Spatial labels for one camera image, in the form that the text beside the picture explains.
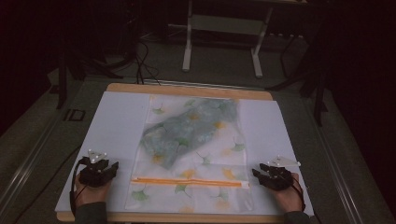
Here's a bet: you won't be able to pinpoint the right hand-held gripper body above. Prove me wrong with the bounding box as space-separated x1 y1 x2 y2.
262 155 302 191

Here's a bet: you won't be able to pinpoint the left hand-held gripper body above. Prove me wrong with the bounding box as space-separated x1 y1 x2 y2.
78 149 111 189

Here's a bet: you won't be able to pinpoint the leaf print zipper bag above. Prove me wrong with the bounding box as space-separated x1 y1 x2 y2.
124 94 255 215

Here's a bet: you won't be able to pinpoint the person's left hand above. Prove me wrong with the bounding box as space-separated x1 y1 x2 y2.
74 174 112 209

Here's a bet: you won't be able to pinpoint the white board with wooden edge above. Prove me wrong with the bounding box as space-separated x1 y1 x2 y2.
54 91 315 217

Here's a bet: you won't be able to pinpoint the black floor plate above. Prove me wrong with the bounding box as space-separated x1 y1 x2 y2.
63 108 87 122

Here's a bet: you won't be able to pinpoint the green blue cloth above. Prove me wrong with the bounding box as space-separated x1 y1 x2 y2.
139 98 239 171

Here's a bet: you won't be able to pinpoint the black metal stand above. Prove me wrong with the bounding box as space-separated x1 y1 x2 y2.
55 46 125 110
266 31 330 128

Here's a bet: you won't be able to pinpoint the white metal stand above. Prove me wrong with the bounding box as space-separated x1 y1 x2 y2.
181 0 276 79

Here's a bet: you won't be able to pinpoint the left hand-held gripper cable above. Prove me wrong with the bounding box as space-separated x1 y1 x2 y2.
69 156 92 217

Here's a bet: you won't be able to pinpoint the hand-held gripper cable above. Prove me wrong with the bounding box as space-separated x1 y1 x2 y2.
69 156 92 217
290 175 307 213

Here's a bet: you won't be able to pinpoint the right hand-held gripper cable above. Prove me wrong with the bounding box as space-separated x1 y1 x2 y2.
290 175 307 213

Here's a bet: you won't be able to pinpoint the thin black floor cable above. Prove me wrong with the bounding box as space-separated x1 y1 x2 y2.
12 145 82 224

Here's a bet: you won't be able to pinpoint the metal floor rail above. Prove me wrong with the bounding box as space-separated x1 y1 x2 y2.
303 99 366 224
0 119 64 208

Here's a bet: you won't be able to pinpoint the black floor cables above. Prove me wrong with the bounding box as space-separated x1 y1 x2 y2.
133 39 163 87

